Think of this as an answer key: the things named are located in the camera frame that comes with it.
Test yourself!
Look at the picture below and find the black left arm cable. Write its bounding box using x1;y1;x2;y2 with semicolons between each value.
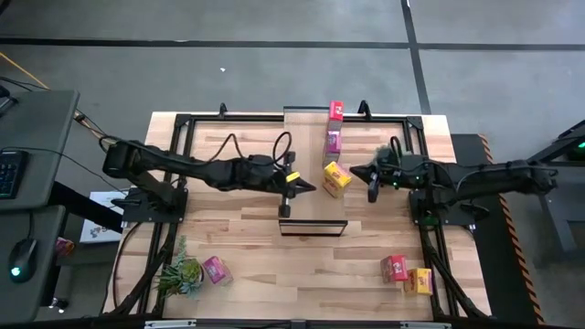
207;131;293;171

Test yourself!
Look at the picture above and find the black metal stand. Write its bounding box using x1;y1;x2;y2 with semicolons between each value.
502;119;585;257

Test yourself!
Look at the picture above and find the colourful snack packet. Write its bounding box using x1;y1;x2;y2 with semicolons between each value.
55;236;76;258

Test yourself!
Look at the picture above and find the thin black desk cable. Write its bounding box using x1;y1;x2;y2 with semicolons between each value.
0;145;127;196

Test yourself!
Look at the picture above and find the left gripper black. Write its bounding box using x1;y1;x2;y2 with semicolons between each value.
246;152;317;219

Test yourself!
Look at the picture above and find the black mat with hazard stripes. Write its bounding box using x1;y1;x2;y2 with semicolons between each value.
450;133;545;325

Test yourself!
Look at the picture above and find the shiny desk caster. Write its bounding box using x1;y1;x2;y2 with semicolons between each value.
48;296;70;314

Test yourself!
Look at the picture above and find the wooden shelf with black frame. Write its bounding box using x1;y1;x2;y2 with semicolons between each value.
278;105;349;238

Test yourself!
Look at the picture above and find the spiky succulent plant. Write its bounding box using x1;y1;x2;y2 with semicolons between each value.
153;235;206;301

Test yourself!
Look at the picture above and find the black computer mouse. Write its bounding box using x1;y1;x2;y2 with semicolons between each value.
7;237;38;283

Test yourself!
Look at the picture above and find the red cereal box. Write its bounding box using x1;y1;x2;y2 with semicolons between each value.
379;254;410;284
327;100;345;133

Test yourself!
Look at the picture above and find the black aluminium table frame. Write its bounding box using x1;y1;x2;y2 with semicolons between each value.
109;111;493;321

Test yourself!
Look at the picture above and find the black backlit keyboard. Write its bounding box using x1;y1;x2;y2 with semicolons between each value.
0;149;29;200

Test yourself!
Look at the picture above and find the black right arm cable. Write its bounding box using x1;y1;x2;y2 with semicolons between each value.
388;135;404;161

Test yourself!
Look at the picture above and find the pink cereal box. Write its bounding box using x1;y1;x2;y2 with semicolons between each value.
201;255;234;287
323;130;343;168

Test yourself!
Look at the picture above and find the silver metal bracket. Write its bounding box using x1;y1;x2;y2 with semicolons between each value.
144;319;197;329
399;321;452;329

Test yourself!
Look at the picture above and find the grey desk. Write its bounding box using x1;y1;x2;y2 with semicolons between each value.
0;205;68;324
0;90;81;211

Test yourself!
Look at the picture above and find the yellow cable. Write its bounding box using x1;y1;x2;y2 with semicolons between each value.
0;50;109;141

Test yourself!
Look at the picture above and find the yellow cereal box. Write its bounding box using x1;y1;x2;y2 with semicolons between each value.
322;160;354;199
403;267;434;297

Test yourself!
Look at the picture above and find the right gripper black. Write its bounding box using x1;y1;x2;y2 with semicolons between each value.
349;153;433;204

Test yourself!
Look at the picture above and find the bushy green potted plant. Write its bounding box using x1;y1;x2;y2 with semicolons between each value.
374;143;404;165

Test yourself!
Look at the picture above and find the white cardboard box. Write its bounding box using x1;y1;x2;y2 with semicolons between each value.
80;190;129;244

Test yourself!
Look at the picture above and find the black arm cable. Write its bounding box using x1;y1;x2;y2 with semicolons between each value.
207;131;293;171
388;135;404;161

